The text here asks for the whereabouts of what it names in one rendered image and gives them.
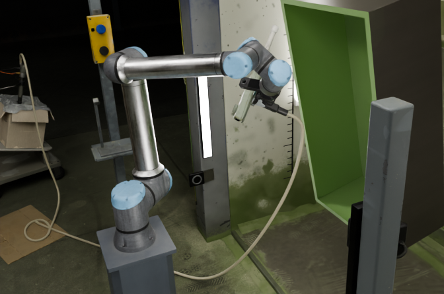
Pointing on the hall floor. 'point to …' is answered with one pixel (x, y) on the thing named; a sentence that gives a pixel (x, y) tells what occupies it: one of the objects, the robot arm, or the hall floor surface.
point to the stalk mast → (109, 104)
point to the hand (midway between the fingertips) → (254, 98)
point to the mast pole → (383, 193)
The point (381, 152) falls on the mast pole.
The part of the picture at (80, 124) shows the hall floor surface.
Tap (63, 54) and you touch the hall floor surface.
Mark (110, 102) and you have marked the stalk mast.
